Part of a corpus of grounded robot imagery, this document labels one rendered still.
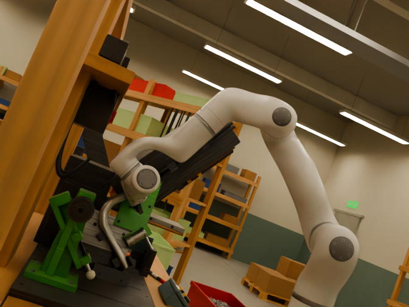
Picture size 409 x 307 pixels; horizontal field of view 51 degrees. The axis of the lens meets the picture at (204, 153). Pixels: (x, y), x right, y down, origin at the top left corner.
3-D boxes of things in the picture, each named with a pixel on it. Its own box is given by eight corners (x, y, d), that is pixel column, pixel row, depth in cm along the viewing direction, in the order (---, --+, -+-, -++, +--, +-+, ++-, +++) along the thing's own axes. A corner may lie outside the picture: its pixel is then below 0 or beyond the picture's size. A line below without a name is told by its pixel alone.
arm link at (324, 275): (327, 304, 129) (352, 230, 130) (342, 323, 110) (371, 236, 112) (289, 290, 130) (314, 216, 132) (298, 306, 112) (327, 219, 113)
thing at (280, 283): (291, 300, 828) (305, 264, 835) (315, 317, 753) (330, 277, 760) (240, 283, 787) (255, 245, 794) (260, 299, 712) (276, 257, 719)
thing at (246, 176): (229, 261, 1037) (263, 175, 1057) (107, 215, 972) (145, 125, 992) (224, 255, 1090) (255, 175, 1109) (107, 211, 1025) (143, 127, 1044)
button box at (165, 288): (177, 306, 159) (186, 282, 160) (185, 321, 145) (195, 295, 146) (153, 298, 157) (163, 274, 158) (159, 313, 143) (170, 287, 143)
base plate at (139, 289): (131, 249, 221) (132, 245, 221) (163, 343, 114) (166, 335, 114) (52, 221, 211) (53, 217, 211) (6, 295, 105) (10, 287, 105)
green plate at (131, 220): (138, 236, 161) (157, 185, 168) (142, 235, 154) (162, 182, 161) (109, 225, 158) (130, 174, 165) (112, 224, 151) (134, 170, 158)
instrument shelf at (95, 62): (115, 111, 209) (119, 104, 209) (130, 84, 121) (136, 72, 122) (66, 90, 203) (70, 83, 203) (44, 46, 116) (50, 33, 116)
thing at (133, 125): (134, 310, 407) (227, 84, 428) (17, 226, 547) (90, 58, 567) (169, 310, 451) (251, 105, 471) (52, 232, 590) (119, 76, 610)
